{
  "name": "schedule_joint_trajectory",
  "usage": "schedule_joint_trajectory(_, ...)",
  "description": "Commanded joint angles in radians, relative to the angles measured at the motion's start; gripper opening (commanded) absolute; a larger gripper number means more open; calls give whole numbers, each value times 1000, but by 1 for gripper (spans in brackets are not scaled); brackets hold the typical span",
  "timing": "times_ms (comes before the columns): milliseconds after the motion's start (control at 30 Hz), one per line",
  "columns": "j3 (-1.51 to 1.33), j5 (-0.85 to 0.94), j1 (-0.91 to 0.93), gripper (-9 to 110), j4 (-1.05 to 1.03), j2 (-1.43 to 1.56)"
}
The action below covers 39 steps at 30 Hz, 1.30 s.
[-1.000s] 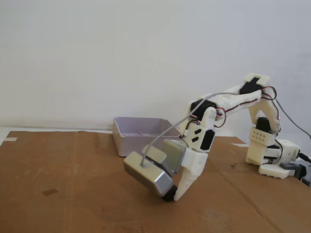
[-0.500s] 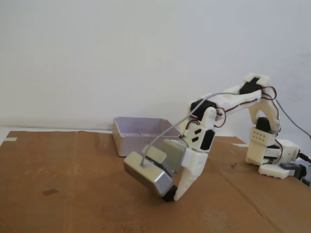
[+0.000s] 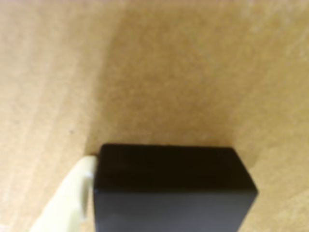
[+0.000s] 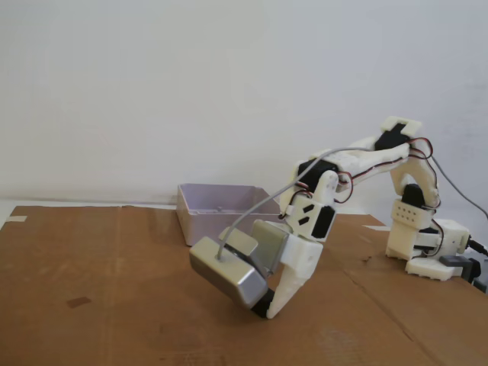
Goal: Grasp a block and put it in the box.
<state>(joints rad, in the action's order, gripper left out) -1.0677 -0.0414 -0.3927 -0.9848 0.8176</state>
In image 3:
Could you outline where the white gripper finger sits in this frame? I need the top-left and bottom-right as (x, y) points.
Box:
(28, 156), (98, 232)

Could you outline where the black rectangular block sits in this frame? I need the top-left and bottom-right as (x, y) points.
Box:
(93, 144), (259, 232)

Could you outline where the brown cardboard sheet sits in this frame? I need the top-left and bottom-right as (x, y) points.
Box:
(0, 0), (309, 232)

